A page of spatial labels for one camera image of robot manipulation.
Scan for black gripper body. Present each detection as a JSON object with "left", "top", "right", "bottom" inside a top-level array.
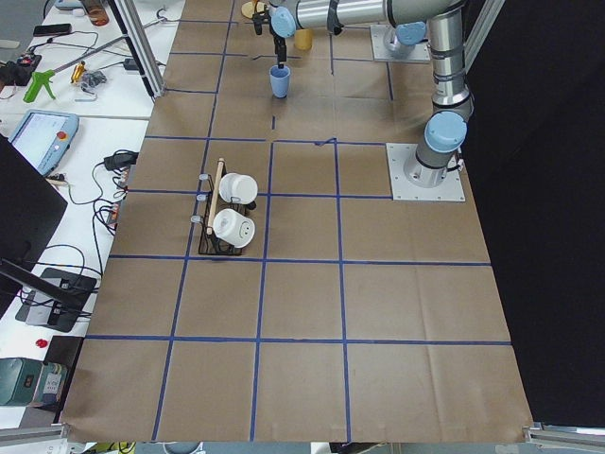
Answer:
[{"left": 252, "top": 10, "right": 270, "bottom": 35}]

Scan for blue plastic cup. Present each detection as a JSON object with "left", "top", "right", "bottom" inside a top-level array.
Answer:
[{"left": 269, "top": 65, "right": 291, "bottom": 98}]

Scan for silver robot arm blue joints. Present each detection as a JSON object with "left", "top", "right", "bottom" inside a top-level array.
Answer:
[{"left": 268, "top": 0, "right": 473, "bottom": 169}]

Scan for bamboo cylinder cup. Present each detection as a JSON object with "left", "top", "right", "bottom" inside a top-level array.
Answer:
[{"left": 294, "top": 29, "right": 313, "bottom": 51}]

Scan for round wooden coaster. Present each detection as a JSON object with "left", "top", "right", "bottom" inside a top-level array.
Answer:
[{"left": 240, "top": 0, "right": 267, "bottom": 19}]

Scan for upper white mug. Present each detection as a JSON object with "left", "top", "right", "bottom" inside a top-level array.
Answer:
[{"left": 218, "top": 172, "right": 258, "bottom": 204}]

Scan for white mug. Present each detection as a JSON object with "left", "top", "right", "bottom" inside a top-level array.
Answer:
[
  {"left": 213, "top": 208, "right": 255, "bottom": 248},
  {"left": 218, "top": 172, "right": 258, "bottom": 204}
]

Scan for lower white mug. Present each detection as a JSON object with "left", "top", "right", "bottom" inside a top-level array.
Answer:
[{"left": 213, "top": 208, "right": 255, "bottom": 248}]

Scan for black power adapter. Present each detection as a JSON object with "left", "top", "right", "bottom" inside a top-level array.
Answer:
[{"left": 103, "top": 149, "right": 139, "bottom": 171}]

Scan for black smartphone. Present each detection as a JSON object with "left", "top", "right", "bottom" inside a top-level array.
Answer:
[{"left": 33, "top": 23, "right": 72, "bottom": 37}]

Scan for green glue gun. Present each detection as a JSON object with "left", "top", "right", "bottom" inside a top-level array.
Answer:
[{"left": 23, "top": 70, "right": 56, "bottom": 103}]

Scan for teach pendant tablet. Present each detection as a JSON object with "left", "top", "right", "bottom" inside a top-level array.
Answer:
[{"left": 9, "top": 109, "right": 79, "bottom": 176}]

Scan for black monitor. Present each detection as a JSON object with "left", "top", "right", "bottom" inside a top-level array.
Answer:
[{"left": 0, "top": 133, "right": 70, "bottom": 319}]

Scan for grey docking hub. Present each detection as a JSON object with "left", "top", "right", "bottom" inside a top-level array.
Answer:
[{"left": 15, "top": 268, "right": 97, "bottom": 333}]

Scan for green box device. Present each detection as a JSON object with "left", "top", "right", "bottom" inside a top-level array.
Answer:
[{"left": 1, "top": 358, "right": 68, "bottom": 407}]

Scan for aluminium frame post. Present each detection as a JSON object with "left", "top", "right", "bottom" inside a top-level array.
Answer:
[{"left": 108, "top": 0, "right": 165, "bottom": 98}]

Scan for black wire cup rack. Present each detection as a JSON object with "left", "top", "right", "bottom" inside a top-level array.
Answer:
[{"left": 191, "top": 157, "right": 258, "bottom": 256}]

